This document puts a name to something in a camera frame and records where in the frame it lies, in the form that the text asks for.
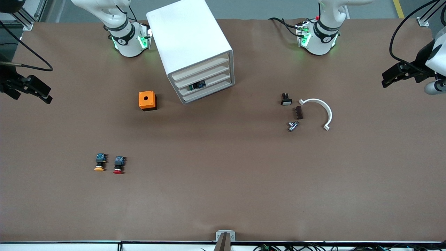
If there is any grey tapered bar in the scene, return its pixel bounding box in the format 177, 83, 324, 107
214, 233, 231, 251

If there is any grey metal bracket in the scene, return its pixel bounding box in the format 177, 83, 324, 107
216, 230, 236, 242

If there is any red push button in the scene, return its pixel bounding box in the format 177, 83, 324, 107
113, 156, 126, 175

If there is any aluminium frame profile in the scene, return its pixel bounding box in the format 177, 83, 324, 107
16, 0, 47, 31

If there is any black cable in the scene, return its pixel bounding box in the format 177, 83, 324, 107
272, 244, 336, 251
115, 0, 138, 22
0, 21, 53, 72
389, 0, 446, 75
268, 17, 301, 37

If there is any orange box with round hole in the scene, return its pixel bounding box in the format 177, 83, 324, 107
138, 91, 158, 111

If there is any yellow push button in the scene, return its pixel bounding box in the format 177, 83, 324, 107
94, 153, 107, 172

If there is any white half-round pipe clamp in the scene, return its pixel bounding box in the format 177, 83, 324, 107
299, 98, 333, 131

